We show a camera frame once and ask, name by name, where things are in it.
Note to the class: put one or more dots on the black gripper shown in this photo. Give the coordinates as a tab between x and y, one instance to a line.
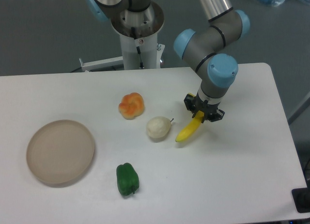
211	112

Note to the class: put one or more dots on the yellow banana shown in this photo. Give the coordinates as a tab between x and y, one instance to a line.
189	130

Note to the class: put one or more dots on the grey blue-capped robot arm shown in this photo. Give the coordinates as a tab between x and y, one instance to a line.
201	51

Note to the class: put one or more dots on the white pear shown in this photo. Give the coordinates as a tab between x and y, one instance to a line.
158	127

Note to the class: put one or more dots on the orange twisted bread roll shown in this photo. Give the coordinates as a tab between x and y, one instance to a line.
131	106

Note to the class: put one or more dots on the grey metal table leg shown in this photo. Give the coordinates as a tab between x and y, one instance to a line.
299	109

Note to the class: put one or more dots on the green bell pepper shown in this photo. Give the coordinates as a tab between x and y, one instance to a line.
127	179

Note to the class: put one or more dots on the black device at table edge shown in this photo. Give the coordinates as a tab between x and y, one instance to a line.
301	198

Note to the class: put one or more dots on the beige round plate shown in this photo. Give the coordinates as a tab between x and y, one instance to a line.
60	152

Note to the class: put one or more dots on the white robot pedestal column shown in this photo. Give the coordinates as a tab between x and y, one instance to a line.
138	37

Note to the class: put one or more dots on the white metal mounting bracket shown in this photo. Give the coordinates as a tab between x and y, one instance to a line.
101	65

